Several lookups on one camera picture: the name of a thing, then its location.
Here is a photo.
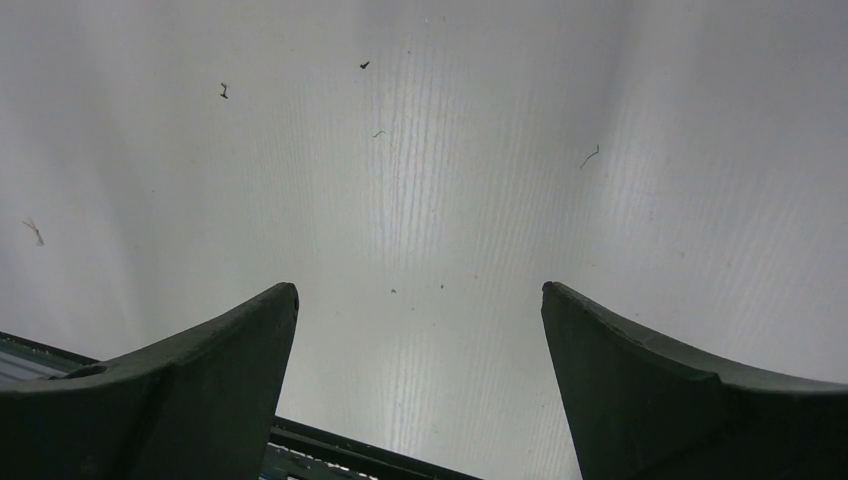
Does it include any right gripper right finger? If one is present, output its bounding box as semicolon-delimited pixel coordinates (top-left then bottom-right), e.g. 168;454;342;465
541;281;847;479

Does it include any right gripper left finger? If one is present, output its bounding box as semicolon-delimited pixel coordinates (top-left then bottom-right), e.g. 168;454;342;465
1;283;300;479

